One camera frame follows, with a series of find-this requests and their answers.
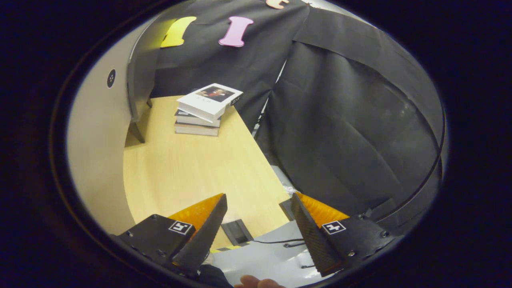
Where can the black backdrop cloth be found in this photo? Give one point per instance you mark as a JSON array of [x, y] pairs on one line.
[[340, 140]]

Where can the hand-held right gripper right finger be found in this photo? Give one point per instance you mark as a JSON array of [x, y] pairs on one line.
[[312, 236]]

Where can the grey cover book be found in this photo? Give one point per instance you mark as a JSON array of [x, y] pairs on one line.
[[196, 130]]

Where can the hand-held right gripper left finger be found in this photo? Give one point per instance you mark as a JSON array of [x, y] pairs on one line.
[[206, 236]]

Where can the white portrait cover book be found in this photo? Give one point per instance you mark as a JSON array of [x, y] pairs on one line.
[[208, 100]]

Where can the beige cabinet door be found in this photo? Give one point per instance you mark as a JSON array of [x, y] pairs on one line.
[[96, 160]]

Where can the dark cover book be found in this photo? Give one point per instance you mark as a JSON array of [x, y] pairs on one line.
[[192, 119]]

